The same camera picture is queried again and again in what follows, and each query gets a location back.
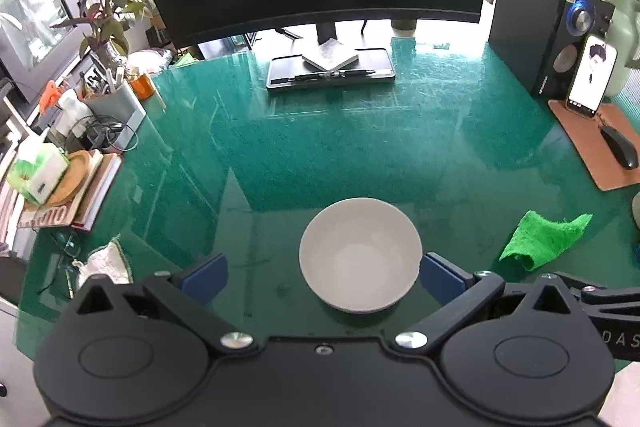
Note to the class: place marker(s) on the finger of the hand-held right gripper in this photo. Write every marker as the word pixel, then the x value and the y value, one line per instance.
pixel 610 297

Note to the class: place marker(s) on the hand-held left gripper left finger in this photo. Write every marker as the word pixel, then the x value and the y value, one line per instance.
pixel 205 278

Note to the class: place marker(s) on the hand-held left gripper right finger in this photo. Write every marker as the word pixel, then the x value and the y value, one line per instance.
pixel 440 281

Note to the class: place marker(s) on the white bowl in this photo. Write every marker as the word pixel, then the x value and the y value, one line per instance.
pixel 357 252

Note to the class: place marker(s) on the green cloth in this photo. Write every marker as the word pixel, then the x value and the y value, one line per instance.
pixel 542 237

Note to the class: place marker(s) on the white lace cloth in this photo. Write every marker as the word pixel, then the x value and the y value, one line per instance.
pixel 107 264

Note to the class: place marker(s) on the eyeglasses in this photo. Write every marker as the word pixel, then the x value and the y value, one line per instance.
pixel 70 247

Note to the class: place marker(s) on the black computer mouse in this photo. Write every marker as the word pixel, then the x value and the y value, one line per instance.
pixel 620 147

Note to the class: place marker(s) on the brown mouse pad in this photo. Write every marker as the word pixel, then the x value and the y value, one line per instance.
pixel 585 137

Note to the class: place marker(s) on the wooden plate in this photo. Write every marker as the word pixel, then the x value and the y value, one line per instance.
pixel 77 177

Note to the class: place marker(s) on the grey pen holder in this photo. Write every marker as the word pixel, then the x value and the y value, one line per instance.
pixel 117 107

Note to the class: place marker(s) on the green tissue pack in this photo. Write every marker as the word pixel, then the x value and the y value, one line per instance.
pixel 37 172

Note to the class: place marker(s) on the orange container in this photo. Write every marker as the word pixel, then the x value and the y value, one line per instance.
pixel 142 86

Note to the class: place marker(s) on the white spray bottle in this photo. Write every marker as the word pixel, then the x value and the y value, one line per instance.
pixel 72 107

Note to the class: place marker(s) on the smartphone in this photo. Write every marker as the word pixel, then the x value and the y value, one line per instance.
pixel 592 74

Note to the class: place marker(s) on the black pen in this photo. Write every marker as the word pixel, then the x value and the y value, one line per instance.
pixel 330 75

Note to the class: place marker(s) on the white notebook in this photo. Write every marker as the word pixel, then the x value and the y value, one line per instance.
pixel 330 56

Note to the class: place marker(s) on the grey cup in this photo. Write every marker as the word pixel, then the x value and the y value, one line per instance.
pixel 404 28

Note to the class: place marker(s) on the black speaker with blue knob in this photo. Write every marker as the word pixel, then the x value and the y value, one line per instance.
pixel 525 22

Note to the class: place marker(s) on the potted plant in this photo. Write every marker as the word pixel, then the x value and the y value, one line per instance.
pixel 107 17

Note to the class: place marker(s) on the pale green jug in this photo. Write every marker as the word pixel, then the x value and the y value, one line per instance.
pixel 625 17

